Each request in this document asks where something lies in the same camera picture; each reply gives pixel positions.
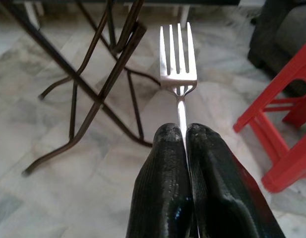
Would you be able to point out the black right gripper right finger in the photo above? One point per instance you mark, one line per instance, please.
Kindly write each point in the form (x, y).
(222, 193)

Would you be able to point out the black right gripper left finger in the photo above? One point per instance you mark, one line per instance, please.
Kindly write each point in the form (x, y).
(162, 188)

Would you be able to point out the dark metal folding table frame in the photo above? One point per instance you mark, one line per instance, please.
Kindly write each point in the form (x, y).
(98, 81)

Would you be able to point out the red plastic stool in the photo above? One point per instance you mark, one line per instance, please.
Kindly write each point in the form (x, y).
(284, 124)

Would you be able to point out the dark grey sofa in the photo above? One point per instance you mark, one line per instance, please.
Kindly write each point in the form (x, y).
(279, 37)

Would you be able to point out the silver metal fork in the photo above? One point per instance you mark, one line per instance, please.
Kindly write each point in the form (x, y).
(178, 67)

